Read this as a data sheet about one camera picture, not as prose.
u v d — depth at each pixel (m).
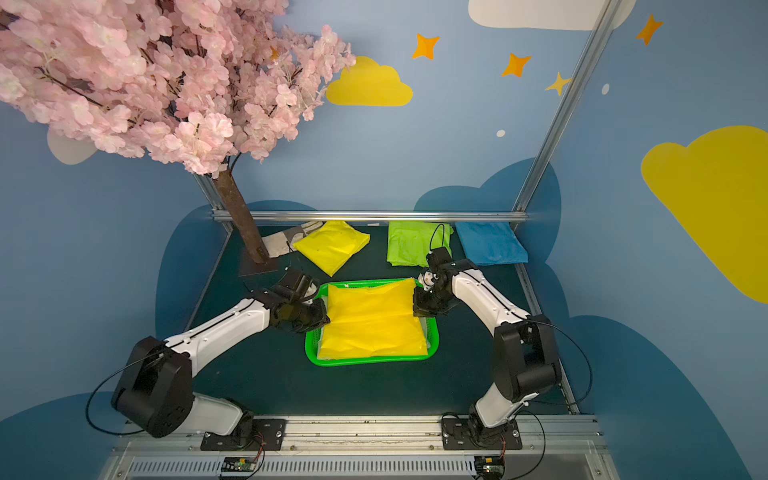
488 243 1.15
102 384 0.48
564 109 0.86
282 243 1.14
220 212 1.15
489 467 0.73
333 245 1.12
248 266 1.09
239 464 0.72
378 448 0.73
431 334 0.84
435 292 0.74
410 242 1.14
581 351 0.44
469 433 0.74
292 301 0.69
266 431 0.75
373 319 0.87
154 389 0.42
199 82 0.55
